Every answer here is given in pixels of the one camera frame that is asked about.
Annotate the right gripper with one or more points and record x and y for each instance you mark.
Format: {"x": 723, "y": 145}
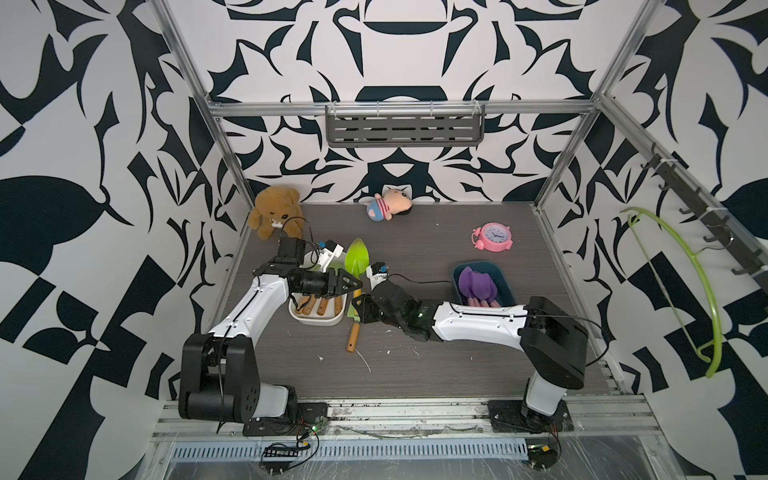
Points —
{"x": 362, "y": 308}

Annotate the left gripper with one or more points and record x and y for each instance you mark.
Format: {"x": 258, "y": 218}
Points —
{"x": 339, "y": 284}

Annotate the purple scoop pink handle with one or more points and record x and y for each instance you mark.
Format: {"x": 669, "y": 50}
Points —
{"x": 478, "y": 288}

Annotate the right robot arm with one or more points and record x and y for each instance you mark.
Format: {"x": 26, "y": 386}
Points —
{"x": 554, "y": 343}

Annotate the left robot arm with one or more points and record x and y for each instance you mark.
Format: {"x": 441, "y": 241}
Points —
{"x": 219, "y": 378}

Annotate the white storage tray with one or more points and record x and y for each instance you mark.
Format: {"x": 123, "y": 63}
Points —
{"x": 316, "y": 311}

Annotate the teal storage box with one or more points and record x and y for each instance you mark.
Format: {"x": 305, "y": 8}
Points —
{"x": 505, "y": 296}

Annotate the black connector box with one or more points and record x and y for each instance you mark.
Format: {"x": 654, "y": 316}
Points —
{"x": 542, "y": 457}

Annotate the small plush doll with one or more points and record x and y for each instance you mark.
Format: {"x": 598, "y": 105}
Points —
{"x": 387, "y": 205}

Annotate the brown teddy bear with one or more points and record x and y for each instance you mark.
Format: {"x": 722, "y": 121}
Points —
{"x": 277, "y": 207}

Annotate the pink alarm clock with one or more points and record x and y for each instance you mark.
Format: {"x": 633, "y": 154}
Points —
{"x": 492, "y": 237}

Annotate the green hoop hanger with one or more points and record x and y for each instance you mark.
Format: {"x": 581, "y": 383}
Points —
{"x": 689, "y": 299}

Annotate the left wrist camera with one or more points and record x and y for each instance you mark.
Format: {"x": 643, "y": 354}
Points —
{"x": 327, "y": 252}

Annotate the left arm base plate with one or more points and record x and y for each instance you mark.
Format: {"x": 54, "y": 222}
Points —
{"x": 296, "y": 416}

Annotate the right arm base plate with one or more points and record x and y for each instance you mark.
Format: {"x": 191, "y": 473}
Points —
{"x": 514, "y": 416}

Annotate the black hook rail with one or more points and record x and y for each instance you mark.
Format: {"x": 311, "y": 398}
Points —
{"x": 726, "y": 232}

